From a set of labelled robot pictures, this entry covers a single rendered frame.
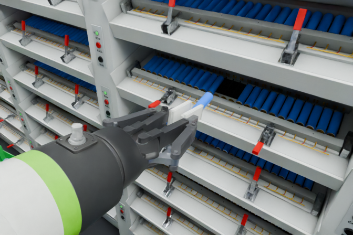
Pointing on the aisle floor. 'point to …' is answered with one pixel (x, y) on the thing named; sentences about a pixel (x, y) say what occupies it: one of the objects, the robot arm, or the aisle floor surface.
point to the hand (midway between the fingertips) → (185, 115)
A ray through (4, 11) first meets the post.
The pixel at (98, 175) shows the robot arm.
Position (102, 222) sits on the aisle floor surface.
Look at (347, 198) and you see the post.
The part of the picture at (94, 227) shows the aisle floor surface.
